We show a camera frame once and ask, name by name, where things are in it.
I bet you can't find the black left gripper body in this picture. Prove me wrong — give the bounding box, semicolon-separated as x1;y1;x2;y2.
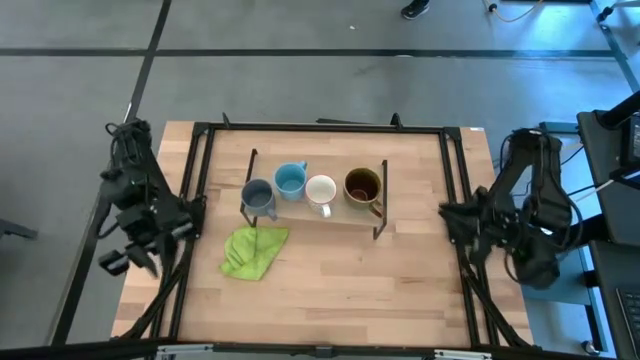
117;203;194;250

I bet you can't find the black camera gantry beam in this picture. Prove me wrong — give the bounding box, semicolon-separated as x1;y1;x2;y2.
0;338;640;360

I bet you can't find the blue grey floor plate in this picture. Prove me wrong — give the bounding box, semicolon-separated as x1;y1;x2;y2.
538;121;581;134

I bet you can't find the light blue mug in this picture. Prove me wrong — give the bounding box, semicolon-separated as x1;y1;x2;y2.
273;160;309;202

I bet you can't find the orange floor cable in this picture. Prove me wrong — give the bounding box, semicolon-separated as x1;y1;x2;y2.
482;0;545;24

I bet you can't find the black keyboard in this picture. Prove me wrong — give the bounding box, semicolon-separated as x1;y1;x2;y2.
614;285;640;360

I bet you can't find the green microfibre cloth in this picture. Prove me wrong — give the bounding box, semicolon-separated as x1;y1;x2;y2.
218;224;291;283

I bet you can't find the wooden shelf with black frame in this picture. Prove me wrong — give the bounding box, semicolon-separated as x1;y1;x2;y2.
239;148;389;241

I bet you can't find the white grey patterned mug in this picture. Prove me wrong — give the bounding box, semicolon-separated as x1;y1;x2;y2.
304;174;338;219

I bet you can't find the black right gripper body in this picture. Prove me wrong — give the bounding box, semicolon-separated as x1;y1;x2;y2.
472;186;519;249

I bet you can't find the person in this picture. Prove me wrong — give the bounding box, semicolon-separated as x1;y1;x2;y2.
400;0;431;21

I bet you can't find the black table rail frame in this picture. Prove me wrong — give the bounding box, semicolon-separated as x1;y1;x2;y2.
112;112;534;351

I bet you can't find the green brown glazed mug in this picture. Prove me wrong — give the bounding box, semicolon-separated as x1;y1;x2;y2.
342;167;386;219

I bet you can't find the grey chair leg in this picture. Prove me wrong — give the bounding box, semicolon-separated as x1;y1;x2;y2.
0;218;39;242

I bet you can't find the black workstation cart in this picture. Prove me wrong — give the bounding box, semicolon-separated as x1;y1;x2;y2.
577;89;640;360

